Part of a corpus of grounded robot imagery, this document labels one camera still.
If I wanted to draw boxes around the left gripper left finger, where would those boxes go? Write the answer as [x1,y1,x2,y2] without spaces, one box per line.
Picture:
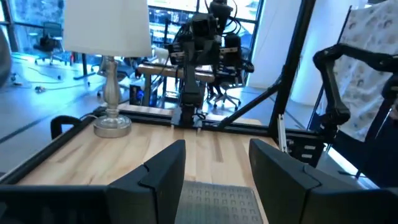
[107,139,187,224]

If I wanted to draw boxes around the white shade table lamp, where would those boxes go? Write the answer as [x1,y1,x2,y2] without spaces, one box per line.
[63,0,153,139]

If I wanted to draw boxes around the black clamp handle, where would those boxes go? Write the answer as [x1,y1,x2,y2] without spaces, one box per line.
[50,115,83,140]

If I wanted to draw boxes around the black office chair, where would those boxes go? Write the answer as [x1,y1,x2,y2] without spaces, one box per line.
[207,33,255,110]
[33,21,68,67]

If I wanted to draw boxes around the wooden background table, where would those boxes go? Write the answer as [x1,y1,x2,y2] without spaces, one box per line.
[136,63,216,107]

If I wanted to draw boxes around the clear plastic supply box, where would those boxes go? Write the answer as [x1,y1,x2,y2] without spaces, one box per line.
[174,180,265,224]

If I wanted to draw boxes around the printed curtain panel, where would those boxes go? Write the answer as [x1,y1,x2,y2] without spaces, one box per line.
[334,0,398,142]

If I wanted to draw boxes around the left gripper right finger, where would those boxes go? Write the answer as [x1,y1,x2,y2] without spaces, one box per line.
[249,139,358,224]

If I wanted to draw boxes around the black aluminium table frame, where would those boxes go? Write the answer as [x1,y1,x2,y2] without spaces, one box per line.
[0,0,327,186]

